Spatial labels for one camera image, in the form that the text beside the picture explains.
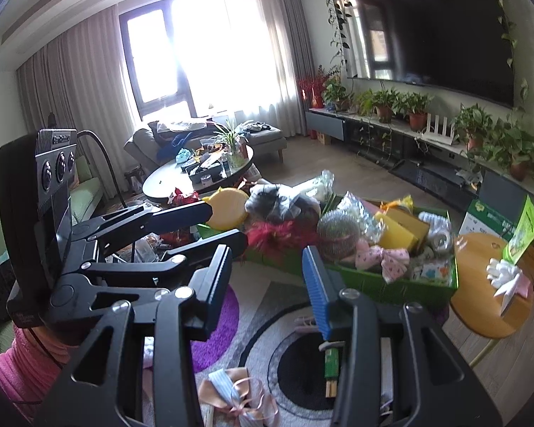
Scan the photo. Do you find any potted green plant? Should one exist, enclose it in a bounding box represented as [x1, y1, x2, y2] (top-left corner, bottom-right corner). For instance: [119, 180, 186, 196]
[484, 119, 534, 181]
[360, 88, 400, 124]
[395, 93, 433, 133]
[453, 104, 493, 153]
[324, 70, 353, 113]

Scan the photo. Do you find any white ring toy packet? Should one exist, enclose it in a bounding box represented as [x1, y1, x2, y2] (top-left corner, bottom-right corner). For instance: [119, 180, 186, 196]
[419, 210, 455, 255]

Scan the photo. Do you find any spider plant in glass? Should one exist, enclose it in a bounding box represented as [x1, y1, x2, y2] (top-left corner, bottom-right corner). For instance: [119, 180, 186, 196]
[214, 119, 251, 169]

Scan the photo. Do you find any yellow mesh scrubber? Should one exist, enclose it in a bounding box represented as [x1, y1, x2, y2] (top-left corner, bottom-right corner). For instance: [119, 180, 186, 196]
[204, 188, 251, 231]

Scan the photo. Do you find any dark television cabinet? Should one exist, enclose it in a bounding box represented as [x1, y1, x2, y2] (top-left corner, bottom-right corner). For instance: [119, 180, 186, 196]
[305, 107, 534, 232]

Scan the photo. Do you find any round dark coffee table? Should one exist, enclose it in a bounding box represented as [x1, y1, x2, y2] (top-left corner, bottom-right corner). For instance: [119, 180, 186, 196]
[141, 141, 262, 202]

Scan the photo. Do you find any red flower bouquet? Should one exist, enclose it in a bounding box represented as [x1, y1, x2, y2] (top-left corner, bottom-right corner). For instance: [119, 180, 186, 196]
[297, 66, 329, 108]

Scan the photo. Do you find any hanging vine plant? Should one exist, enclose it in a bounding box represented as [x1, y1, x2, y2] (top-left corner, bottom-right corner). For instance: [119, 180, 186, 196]
[497, 0, 531, 112]
[326, 0, 353, 90]

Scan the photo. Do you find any dark framed window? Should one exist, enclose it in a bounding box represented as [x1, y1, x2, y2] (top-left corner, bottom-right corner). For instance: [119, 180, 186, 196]
[119, 0, 197, 122]

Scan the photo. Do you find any dark storage tray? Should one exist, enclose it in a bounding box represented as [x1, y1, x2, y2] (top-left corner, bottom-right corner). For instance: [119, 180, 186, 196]
[188, 161, 226, 184]

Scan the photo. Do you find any pink polka-dot bow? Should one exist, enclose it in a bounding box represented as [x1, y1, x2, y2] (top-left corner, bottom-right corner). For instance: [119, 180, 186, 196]
[354, 239, 411, 284]

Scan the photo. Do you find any person's left forearm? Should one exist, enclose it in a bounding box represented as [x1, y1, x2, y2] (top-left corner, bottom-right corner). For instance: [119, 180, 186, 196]
[0, 322, 86, 410]

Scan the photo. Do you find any white wavy sponge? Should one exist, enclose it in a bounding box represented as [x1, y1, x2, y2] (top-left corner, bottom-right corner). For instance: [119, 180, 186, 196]
[302, 170, 335, 204]

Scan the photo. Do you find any beige curtain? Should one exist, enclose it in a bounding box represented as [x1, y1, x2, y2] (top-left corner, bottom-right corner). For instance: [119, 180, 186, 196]
[17, 4, 140, 144]

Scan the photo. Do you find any beige bow headband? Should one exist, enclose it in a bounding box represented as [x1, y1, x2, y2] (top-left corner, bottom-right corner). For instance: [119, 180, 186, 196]
[197, 366, 279, 427]

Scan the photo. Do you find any large black television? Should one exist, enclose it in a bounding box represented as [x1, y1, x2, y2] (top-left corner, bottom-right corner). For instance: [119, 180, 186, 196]
[342, 0, 518, 108]

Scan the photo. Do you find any red gift bag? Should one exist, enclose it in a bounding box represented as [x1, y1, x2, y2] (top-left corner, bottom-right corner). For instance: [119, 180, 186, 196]
[168, 188, 202, 208]

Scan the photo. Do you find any white hand-shaped toy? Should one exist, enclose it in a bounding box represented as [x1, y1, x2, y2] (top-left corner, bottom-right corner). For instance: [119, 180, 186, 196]
[486, 257, 533, 317]

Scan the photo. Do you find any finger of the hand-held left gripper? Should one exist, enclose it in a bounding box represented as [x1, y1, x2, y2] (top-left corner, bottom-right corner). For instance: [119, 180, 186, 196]
[71, 199, 215, 255]
[81, 229, 250, 288]

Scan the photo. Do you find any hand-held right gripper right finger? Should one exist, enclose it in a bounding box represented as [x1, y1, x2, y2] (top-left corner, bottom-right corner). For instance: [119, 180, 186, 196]
[302, 244, 503, 427]

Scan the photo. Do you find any green white carton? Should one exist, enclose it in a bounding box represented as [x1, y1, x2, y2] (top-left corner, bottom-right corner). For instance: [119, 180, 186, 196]
[464, 197, 518, 239]

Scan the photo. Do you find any white wooden rack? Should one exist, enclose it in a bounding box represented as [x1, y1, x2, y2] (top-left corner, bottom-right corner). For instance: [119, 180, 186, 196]
[419, 112, 455, 146]

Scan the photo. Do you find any green snack packet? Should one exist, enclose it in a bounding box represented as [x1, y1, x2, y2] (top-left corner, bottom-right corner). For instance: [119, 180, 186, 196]
[502, 195, 534, 264]

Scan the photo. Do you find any white plastic clip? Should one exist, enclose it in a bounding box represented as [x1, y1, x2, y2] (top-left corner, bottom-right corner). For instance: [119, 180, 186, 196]
[293, 315, 322, 335]

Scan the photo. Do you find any green yellow stick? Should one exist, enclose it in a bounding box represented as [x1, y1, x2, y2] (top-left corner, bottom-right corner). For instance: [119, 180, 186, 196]
[323, 342, 341, 400]

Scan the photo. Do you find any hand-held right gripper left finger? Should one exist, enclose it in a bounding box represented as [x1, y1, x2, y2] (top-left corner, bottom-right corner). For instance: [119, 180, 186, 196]
[33, 244, 234, 427]

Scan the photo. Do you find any round wooden stool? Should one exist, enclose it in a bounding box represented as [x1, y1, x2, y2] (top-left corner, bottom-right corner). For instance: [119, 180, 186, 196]
[449, 230, 534, 339]

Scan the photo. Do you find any white sheer curtain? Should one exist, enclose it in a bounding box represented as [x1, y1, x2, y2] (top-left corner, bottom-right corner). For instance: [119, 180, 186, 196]
[195, 0, 311, 139]

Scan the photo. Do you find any grey printed cloth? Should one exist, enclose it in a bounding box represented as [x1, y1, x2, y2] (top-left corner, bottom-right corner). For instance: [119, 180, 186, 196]
[244, 181, 322, 224]

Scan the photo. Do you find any black cable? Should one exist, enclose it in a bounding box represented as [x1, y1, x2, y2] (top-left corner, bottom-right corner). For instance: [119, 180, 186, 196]
[77, 129, 128, 208]

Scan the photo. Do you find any red feather cardboard roll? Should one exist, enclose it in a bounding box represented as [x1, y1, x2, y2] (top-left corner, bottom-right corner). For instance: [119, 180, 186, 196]
[246, 219, 322, 259]

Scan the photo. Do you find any silver scouring ball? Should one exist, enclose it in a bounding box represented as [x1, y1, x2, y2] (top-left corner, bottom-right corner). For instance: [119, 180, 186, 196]
[315, 212, 362, 262]

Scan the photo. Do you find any grey sofa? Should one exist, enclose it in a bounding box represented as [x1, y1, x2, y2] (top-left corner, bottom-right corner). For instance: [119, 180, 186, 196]
[124, 117, 288, 175]

